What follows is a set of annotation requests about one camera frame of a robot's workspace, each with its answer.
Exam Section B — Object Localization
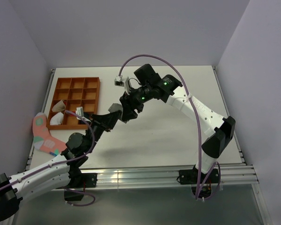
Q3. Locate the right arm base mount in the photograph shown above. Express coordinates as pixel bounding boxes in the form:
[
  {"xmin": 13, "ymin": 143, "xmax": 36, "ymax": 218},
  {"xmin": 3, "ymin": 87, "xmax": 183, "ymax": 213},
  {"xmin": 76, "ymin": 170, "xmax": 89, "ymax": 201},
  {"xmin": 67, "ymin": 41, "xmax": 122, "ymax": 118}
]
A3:
[{"xmin": 176, "ymin": 167, "xmax": 221, "ymax": 199}]

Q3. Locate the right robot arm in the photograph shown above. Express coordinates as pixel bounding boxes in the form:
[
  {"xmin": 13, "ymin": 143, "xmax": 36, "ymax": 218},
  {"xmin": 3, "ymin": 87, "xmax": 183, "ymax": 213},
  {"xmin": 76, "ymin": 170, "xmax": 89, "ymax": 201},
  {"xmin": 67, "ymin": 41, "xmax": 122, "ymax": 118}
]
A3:
[{"xmin": 115, "ymin": 64, "xmax": 236, "ymax": 183}]

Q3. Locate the dark blue patterned sock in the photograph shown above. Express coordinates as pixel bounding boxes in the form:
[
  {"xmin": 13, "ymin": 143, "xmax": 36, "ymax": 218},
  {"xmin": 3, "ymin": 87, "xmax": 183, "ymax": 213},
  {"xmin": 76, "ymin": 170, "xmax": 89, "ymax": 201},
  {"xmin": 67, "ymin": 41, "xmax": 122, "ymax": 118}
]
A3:
[{"xmin": 78, "ymin": 118, "xmax": 90, "ymax": 125}]

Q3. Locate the white rolled sock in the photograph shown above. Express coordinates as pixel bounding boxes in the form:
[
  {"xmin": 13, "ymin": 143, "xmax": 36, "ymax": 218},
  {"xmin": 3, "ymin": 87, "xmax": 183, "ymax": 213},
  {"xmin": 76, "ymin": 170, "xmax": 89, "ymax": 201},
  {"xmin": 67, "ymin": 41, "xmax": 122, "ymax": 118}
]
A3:
[{"xmin": 50, "ymin": 112, "xmax": 64, "ymax": 126}]

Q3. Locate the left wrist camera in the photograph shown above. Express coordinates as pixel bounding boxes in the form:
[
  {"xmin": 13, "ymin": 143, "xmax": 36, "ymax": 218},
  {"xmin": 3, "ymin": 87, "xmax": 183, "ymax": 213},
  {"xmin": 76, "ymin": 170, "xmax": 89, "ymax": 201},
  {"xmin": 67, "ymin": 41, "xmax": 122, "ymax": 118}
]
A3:
[{"xmin": 75, "ymin": 106, "xmax": 84, "ymax": 117}]

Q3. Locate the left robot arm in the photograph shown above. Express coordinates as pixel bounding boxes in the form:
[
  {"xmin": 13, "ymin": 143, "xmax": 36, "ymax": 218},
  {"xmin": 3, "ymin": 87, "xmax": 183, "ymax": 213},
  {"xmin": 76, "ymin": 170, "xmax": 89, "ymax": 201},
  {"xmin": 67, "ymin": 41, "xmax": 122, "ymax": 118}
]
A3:
[{"xmin": 0, "ymin": 110, "xmax": 122, "ymax": 222}]

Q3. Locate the grey striped sock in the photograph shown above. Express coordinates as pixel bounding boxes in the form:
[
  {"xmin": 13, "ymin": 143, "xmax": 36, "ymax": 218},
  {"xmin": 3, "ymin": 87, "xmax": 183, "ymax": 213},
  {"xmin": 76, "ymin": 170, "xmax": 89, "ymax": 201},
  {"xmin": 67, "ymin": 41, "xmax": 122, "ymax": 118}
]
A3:
[{"xmin": 108, "ymin": 103, "xmax": 123, "ymax": 113}]

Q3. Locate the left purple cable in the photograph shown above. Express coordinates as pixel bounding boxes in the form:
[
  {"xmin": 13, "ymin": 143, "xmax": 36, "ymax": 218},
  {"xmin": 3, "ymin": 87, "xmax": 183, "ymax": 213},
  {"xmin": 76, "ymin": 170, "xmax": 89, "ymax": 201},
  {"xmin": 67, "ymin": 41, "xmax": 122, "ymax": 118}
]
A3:
[{"xmin": 0, "ymin": 110, "xmax": 96, "ymax": 218}]

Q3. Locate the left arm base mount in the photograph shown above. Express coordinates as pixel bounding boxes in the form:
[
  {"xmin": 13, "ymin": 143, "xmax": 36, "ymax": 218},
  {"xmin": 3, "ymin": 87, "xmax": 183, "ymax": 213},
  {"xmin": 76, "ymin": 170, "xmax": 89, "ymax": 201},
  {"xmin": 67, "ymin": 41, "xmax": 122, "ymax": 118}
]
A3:
[{"xmin": 56, "ymin": 173, "xmax": 97, "ymax": 207}]

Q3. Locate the orange compartment tray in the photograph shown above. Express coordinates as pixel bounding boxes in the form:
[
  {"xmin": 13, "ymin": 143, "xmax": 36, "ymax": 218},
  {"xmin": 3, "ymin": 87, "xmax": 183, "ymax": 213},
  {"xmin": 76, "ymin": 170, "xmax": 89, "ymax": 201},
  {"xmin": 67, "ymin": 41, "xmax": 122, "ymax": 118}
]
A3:
[{"xmin": 47, "ymin": 77, "xmax": 100, "ymax": 130}]

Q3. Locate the pink green sock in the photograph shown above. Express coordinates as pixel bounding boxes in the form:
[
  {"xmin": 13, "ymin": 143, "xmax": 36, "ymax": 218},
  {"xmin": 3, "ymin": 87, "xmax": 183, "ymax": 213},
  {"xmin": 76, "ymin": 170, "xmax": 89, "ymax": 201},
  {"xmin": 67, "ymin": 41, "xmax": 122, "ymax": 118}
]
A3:
[{"xmin": 32, "ymin": 112, "xmax": 66, "ymax": 156}]

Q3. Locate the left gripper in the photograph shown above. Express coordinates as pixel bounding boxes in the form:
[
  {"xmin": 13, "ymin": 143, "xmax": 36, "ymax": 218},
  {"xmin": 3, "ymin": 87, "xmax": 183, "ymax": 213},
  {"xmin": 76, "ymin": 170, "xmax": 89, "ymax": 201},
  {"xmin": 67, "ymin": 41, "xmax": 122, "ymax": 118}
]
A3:
[{"xmin": 84, "ymin": 110, "xmax": 121, "ymax": 153}]

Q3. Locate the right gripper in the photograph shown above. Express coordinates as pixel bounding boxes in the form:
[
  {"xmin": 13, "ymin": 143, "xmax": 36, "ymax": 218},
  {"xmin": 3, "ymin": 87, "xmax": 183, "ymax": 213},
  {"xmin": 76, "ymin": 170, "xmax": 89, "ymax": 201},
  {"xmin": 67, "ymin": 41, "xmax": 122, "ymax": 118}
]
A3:
[{"xmin": 119, "ymin": 84, "xmax": 153, "ymax": 122}]

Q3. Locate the beige rolled sock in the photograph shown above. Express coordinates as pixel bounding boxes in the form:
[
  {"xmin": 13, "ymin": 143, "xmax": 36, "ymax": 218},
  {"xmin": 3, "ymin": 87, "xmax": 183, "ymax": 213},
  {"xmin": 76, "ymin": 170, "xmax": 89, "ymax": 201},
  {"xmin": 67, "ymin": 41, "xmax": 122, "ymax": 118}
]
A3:
[{"xmin": 52, "ymin": 100, "xmax": 66, "ymax": 113}]

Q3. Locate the aluminium frame rail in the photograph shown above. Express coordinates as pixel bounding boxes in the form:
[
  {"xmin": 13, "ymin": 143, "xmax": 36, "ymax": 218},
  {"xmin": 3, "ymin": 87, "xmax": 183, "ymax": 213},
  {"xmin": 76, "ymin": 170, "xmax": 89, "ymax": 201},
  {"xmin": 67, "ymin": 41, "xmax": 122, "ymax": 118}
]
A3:
[{"xmin": 25, "ymin": 164, "xmax": 259, "ymax": 192}]

